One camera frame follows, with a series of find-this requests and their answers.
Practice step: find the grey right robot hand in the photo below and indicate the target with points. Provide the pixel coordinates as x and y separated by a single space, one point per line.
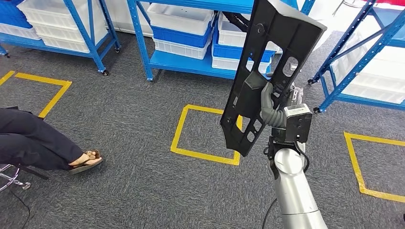
269 113

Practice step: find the long black plastic part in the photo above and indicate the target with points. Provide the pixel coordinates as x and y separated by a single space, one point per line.
284 28

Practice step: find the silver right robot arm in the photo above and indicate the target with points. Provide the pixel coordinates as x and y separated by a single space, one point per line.
294 189

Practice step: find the blue metal shelf rack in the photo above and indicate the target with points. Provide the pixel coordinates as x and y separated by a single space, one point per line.
189 64
360 64
47 47

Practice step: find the white floor outlet plate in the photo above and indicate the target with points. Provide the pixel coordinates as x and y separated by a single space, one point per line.
293 66

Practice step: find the white plastic crate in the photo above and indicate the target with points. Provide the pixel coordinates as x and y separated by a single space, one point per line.
19 31
379 88
180 50
180 19
231 38
63 43
57 31
50 12
389 53
224 64

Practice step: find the yellow tape floor square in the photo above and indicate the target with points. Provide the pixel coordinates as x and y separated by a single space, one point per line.
55 98
177 132
354 164

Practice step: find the person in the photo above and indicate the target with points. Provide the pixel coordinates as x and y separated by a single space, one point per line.
31 142

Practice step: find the chrome swivel stool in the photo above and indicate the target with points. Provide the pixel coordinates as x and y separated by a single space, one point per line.
14 181

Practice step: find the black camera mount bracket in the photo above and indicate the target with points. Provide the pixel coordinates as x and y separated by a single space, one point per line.
277 139

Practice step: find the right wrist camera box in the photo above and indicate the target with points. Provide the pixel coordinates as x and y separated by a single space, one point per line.
299 123

